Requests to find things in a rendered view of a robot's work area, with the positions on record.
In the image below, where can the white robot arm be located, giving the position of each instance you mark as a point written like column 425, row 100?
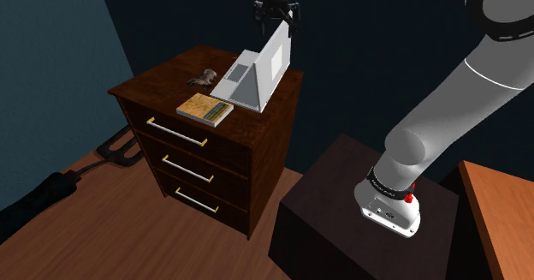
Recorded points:
column 442, row 116

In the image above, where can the open white laptop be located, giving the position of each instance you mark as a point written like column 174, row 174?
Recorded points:
column 256, row 78

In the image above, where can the small brown grey figure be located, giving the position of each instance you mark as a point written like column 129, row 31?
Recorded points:
column 203, row 78

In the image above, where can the tan book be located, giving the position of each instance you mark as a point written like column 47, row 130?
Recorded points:
column 203, row 109

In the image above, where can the dark wooden chest of drawers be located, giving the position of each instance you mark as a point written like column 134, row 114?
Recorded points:
column 167, row 78

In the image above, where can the dark robot stand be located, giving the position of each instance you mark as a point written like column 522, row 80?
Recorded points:
column 329, row 212

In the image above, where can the orange wooden table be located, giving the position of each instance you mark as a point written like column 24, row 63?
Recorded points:
column 504, row 212

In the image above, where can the black long floor object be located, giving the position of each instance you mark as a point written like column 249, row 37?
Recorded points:
column 37, row 200

